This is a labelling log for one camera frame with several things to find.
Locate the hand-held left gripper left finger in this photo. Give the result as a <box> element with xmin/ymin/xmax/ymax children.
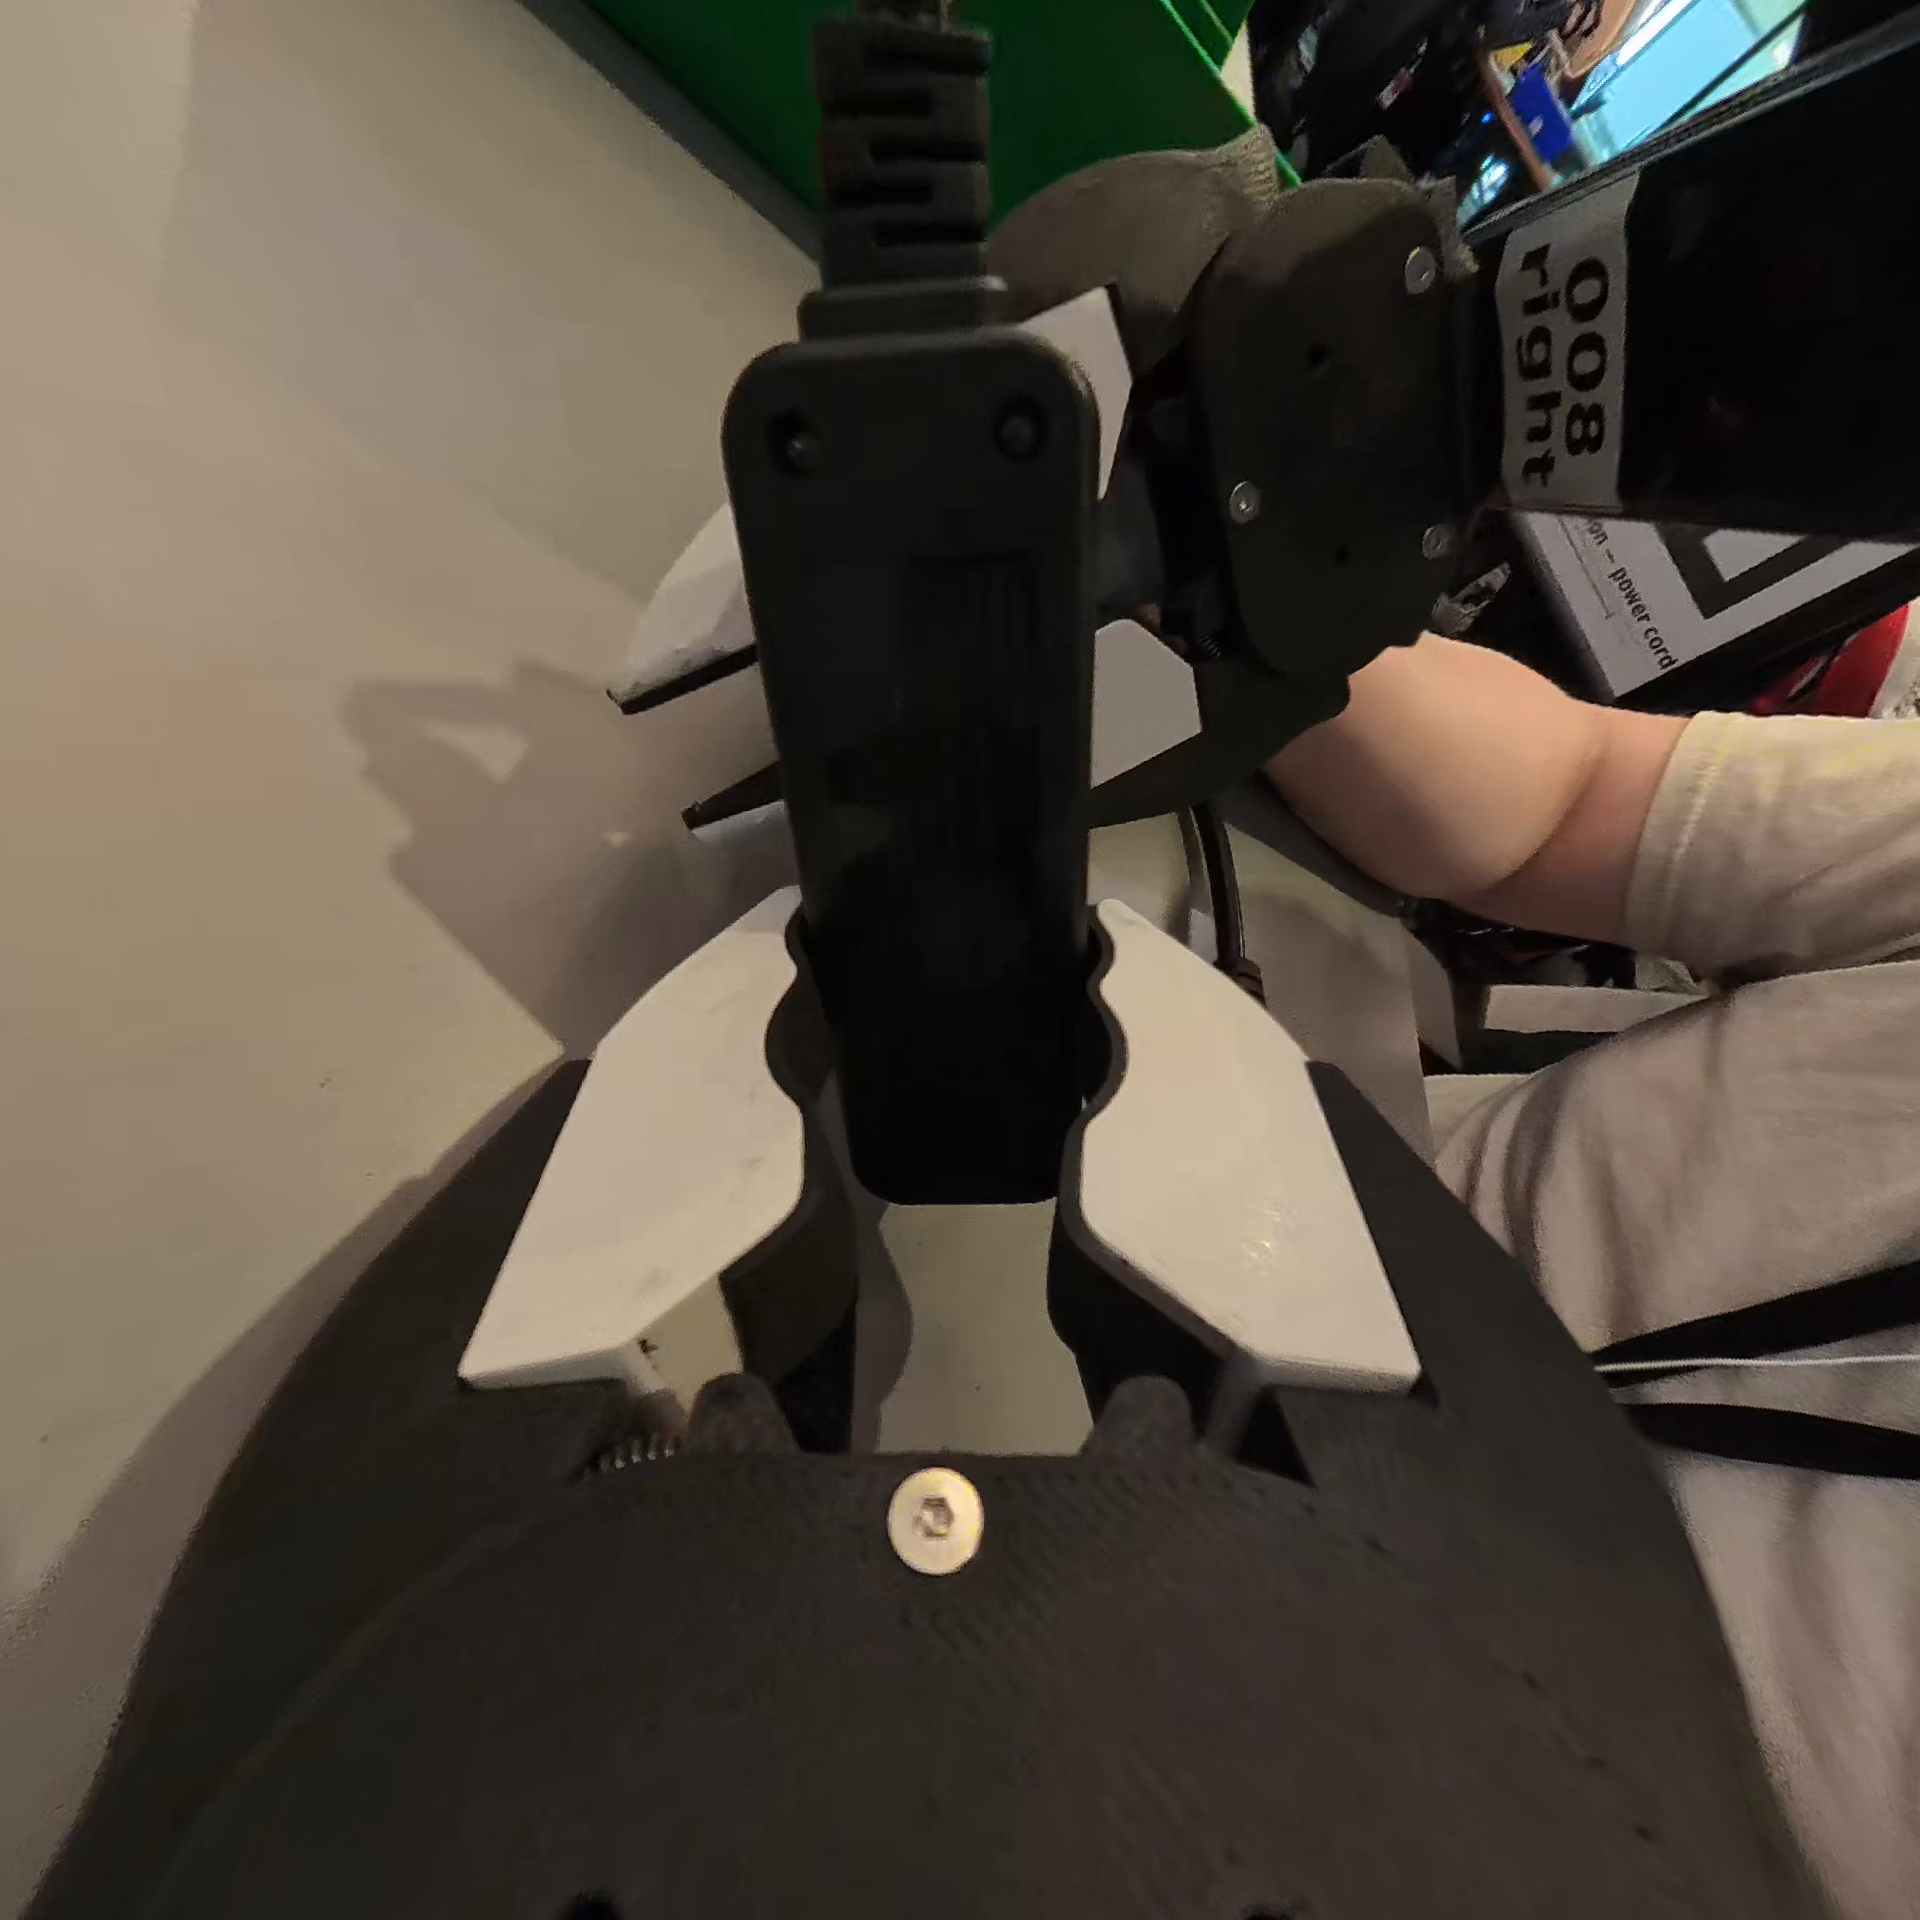
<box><xmin>454</xmin><ymin>886</ymin><xmax>856</xmax><ymax>1396</ymax></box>

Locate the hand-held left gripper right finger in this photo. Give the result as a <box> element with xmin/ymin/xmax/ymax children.
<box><xmin>1046</xmin><ymin>897</ymin><xmax>1427</xmax><ymax>1455</ymax></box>

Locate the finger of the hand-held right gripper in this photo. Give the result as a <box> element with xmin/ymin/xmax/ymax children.
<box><xmin>604</xmin><ymin>281</ymin><xmax>1136</xmax><ymax>719</ymax></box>
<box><xmin>678</xmin><ymin>615</ymin><xmax>1210</xmax><ymax>840</ymax></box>

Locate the black power strip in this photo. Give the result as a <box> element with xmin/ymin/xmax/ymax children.
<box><xmin>720</xmin><ymin>276</ymin><xmax>1104</xmax><ymax>1210</ymax></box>

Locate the black braided strip cable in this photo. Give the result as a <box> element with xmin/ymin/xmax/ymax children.
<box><xmin>808</xmin><ymin>0</ymin><xmax>1002</xmax><ymax>298</ymax></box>

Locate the person's right forearm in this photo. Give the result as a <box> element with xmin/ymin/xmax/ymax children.
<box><xmin>1260</xmin><ymin>632</ymin><xmax>1706</xmax><ymax>944</ymax></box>

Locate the storage shelf rack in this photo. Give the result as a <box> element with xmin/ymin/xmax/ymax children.
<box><xmin>1252</xmin><ymin>0</ymin><xmax>1823</xmax><ymax>212</ymax></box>

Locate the green plastic bin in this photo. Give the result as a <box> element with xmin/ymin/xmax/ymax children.
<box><xmin>576</xmin><ymin>0</ymin><xmax>1298</xmax><ymax>212</ymax></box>

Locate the red object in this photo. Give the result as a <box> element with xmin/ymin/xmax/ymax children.
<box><xmin>1755</xmin><ymin>600</ymin><xmax>1920</xmax><ymax>724</ymax></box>

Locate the black lanyard strap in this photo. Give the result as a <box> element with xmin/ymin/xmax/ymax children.
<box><xmin>1591</xmin><ymin>1259</ymin><xmax>1920</xmax><ymax>1488</ymax></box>

